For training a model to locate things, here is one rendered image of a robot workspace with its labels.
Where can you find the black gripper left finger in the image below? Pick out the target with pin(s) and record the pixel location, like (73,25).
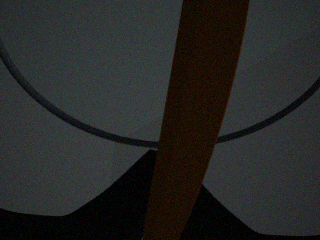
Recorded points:
(116,214)

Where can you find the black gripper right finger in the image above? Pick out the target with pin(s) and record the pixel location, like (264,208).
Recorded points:
(210,220)

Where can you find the orange bar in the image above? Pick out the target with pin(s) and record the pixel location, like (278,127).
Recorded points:
(207,51)

